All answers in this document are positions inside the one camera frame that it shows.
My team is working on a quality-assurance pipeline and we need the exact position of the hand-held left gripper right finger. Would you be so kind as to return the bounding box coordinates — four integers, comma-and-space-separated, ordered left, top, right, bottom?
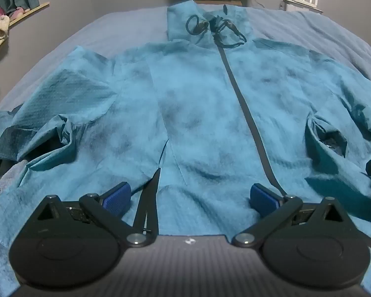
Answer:
231, 183, 347, 248

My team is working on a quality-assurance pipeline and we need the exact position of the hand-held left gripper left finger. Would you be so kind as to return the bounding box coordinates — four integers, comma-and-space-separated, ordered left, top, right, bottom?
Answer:
34, 182, 157, 248

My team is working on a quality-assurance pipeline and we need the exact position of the teal zip jacket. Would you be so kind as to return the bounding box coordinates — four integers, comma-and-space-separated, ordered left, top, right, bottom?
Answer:
0, 0, 371, 288

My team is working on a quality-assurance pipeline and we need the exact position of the white towel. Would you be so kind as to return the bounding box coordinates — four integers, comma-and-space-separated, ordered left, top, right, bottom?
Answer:
0, 160, 28, 205

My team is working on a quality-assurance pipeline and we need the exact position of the blue bed blanket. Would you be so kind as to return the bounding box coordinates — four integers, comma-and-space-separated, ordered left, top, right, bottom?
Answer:
0, 2, 371, 211

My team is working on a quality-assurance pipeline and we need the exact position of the wooden television stand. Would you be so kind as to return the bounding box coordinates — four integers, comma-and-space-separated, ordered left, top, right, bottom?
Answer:
194, 0, 243, 7

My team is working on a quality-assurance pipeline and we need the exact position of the wooden window sill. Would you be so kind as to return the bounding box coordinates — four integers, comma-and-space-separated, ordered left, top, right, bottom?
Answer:
8, 2, 50, 26

